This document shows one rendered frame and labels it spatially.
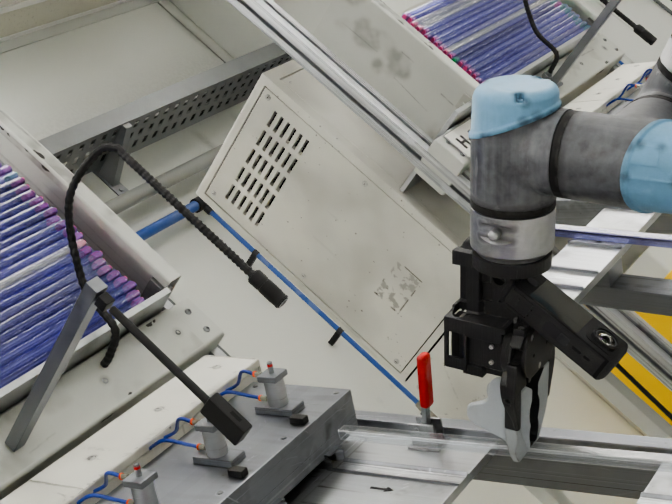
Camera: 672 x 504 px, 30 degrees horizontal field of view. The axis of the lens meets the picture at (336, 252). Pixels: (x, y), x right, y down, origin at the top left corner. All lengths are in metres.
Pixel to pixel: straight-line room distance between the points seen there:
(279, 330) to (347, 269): 1.50
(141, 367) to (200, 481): 0.25
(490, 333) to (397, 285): 1.16
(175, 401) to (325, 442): 0.18
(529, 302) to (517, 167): 0.13
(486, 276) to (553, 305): 0.07
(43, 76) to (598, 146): 3.34
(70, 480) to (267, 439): 0.20
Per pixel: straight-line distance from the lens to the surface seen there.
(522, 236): 1.09
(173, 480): 1.27
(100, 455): 1.32
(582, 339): 1.11
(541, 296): 1.13
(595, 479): 1.31
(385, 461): 1.34
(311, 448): 1.32
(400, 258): 2.26
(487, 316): 1.15
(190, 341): 1.52
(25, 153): 1.60
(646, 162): 1.02
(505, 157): 1.06
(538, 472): 1.33
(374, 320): 2.34
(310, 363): 3.79
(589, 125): 1.05
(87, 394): 1.41
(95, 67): 4.39
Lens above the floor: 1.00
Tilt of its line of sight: 10 degrees up
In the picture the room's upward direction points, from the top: 48 degrees counter-clockwise
